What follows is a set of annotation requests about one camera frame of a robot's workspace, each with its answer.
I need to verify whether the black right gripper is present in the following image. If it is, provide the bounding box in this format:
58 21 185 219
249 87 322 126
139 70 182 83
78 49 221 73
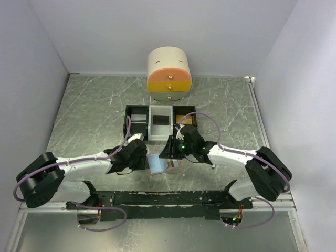
159 135 195 160

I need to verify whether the orange leather card holder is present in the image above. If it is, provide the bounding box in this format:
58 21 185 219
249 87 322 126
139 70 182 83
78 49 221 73
146 154 182 176

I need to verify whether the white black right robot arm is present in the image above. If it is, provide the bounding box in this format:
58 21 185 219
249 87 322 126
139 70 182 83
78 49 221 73
159 125 292 209

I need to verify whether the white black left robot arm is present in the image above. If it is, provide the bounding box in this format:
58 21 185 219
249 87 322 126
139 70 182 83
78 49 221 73
16 139 149 209

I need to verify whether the black card in tray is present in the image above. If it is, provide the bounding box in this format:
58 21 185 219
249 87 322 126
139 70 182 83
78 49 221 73
152 115 170 125

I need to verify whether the gold card in tray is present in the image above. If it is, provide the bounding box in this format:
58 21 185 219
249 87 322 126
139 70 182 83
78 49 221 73
175 114 197 126

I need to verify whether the white card in tray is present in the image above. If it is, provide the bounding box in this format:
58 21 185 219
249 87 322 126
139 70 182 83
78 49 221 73
130 114 147 123

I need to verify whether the three-compartment black white tray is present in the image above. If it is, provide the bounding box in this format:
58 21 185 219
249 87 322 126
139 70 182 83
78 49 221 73
123 105 197 141

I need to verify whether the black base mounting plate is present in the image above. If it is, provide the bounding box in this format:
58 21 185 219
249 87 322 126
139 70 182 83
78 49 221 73
83 190 253 220

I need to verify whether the round cream drawer cabinet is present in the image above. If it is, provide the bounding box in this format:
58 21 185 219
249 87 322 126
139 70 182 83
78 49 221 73
147 46 192 101

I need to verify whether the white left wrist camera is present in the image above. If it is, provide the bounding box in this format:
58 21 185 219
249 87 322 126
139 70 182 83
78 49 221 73
128 133 144 144

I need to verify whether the aluminium rail front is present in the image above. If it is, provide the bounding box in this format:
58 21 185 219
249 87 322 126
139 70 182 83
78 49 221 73
18 193 296 213

